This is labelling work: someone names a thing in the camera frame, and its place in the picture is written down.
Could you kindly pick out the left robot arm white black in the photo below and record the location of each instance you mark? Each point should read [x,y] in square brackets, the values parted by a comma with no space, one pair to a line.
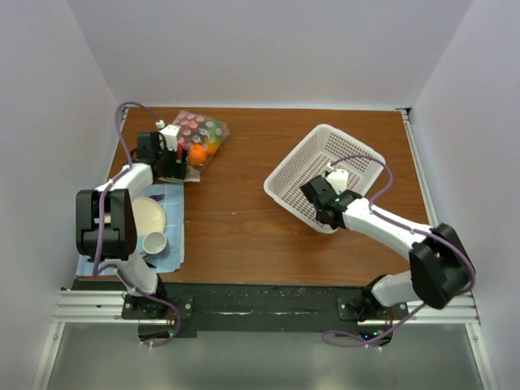
[106,229]

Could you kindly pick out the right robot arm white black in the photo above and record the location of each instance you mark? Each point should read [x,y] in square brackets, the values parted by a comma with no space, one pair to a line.
[439,267]

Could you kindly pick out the white ceramic cup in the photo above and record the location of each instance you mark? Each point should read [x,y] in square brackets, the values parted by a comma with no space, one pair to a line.
[154,243]

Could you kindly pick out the beige ceramic plate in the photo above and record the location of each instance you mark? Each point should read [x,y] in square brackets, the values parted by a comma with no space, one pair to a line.
[149,216]

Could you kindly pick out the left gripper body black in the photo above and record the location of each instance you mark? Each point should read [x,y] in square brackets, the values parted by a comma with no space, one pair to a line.
[171,167]

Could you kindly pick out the white plastic basket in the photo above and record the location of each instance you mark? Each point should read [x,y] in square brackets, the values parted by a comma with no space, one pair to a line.
[323,150]

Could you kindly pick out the clear zip top bag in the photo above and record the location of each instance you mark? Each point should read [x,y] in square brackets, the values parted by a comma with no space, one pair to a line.
[192,124]

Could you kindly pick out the blue checkered cloth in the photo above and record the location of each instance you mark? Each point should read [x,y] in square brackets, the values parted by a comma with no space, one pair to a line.
[171,198]

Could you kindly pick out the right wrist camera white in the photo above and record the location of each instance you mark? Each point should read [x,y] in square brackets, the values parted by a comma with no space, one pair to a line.
[337,177]

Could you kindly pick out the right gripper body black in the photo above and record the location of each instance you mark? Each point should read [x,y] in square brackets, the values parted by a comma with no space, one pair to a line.
[318,216]

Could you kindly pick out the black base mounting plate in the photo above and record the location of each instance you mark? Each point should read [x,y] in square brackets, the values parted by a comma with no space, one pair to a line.
[272,308]

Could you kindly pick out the orange fake orange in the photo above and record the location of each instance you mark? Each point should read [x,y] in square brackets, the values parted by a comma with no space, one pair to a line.
[197,155]

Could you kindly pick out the red fake apple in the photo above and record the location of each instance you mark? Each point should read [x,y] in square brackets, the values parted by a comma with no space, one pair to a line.
[185,141]

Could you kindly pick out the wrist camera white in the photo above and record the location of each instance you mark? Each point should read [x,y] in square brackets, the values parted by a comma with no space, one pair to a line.
[170,133]
[337,177]

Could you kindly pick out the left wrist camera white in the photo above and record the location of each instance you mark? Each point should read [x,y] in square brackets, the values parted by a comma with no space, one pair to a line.
[170,133]

